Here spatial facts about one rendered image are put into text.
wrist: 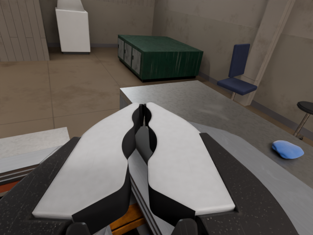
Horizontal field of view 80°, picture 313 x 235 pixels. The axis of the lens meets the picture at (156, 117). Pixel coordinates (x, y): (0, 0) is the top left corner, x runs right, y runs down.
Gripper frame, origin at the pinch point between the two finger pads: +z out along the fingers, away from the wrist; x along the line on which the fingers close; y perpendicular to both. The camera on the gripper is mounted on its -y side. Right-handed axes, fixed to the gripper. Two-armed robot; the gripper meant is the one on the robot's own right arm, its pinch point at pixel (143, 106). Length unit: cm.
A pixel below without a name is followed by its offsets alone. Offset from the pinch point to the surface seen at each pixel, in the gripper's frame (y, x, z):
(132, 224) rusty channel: 74, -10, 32
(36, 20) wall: 25, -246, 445
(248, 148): 43, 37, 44
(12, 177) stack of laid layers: 55, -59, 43
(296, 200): 44, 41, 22
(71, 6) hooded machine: 4, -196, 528
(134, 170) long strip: 58, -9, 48
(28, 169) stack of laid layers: 54, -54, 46
